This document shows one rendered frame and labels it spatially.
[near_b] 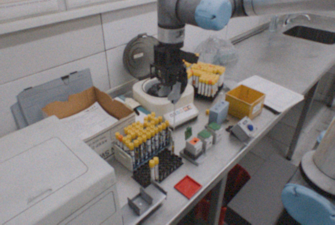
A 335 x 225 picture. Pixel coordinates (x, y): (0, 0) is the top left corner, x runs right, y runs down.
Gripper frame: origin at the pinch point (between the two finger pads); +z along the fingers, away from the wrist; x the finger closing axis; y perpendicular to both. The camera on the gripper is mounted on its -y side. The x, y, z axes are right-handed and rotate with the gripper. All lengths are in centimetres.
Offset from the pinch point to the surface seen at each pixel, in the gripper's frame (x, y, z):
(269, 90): 5, -70, 24
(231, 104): 0.7, -38.5, 20.0
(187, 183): 11.4, 5.6, 25.8
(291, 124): -2, -181, 113
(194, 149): 6.8, -3.8, 19.8
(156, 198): 10.0, 18.7, 22.0
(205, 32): -50, -86, 9
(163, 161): -0.1, 5.1, 24.1
